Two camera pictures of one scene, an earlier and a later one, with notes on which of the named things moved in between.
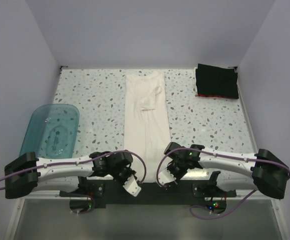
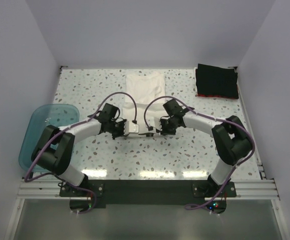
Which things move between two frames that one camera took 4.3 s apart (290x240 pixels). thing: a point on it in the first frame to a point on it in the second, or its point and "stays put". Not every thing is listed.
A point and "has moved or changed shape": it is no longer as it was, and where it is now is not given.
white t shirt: x=146 y=128 has moved or changed shape
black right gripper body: x=177 y=169 to x=168 y=127
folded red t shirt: x=221 y=96 stays put
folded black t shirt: x=214 y=81 stays put
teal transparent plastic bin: x=51 y=131 stays put
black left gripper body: x=121 y=175 to x=117 y=129
